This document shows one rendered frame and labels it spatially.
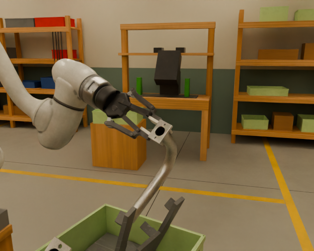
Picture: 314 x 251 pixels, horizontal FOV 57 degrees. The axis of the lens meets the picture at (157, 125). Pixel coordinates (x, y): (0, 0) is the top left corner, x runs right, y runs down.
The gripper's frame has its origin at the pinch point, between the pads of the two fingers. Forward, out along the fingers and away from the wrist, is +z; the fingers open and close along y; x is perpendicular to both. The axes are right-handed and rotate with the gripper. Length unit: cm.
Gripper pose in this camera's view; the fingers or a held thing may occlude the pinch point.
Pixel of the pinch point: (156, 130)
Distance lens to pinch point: 75.2
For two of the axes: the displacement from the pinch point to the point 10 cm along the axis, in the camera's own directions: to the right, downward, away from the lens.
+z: 7.5, 4.8, -4.6
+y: 5.9, -7.9, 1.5
